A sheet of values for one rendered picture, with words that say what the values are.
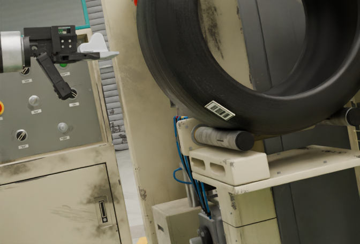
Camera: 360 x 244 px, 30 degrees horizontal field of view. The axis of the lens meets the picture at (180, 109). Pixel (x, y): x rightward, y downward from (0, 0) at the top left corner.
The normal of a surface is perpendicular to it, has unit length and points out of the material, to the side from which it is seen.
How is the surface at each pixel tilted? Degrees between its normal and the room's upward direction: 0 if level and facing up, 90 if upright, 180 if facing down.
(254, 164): 90
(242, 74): 90
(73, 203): 90
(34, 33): 90
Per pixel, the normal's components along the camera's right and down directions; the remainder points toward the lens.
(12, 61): 0.24, 0.54
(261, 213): 0.25, 0.00
